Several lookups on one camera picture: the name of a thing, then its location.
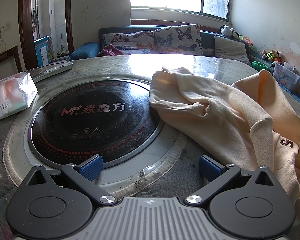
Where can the blue cabinet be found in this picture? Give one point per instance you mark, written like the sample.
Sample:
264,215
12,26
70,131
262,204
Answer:
42,52

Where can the panda plush toy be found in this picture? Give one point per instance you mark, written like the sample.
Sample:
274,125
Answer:
226,31

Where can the pink and green toy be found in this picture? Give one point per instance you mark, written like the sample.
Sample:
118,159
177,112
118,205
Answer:
247,41

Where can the blue sofa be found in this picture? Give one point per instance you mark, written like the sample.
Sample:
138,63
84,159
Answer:
207,41

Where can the dark wooden side table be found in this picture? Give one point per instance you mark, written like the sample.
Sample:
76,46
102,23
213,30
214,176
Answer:
5,55

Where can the window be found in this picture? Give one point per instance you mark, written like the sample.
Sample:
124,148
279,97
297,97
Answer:
215,0

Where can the white remote control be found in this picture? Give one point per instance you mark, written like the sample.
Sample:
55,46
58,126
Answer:
55,69

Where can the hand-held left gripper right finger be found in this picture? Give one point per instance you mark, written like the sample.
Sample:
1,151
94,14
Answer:
209,167

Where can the grey pillow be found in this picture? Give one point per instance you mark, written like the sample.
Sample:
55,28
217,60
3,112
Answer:
230,48

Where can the maroon cloth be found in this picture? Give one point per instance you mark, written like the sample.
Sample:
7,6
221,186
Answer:
111,50

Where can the dark wooden door frame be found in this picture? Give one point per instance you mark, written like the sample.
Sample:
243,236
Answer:
23,30

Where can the green plastic basin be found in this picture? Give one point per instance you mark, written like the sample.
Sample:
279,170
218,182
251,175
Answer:
260,65

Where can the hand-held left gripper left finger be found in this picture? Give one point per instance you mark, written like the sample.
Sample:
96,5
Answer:
91,167

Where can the cream garment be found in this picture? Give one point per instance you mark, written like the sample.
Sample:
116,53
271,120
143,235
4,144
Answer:
215,110

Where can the round black induction cooktop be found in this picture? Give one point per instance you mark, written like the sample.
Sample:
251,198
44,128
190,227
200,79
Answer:
90,130

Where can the white tissue pack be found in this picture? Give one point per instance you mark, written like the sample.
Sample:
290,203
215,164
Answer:
10,97

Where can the brown and green plush toy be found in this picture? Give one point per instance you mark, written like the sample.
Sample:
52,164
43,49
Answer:
272,55

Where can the white wall socket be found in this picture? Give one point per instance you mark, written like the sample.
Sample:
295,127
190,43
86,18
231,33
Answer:
3,27

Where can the clear plastic storage box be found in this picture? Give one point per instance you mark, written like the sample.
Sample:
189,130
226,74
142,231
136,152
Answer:
285,76

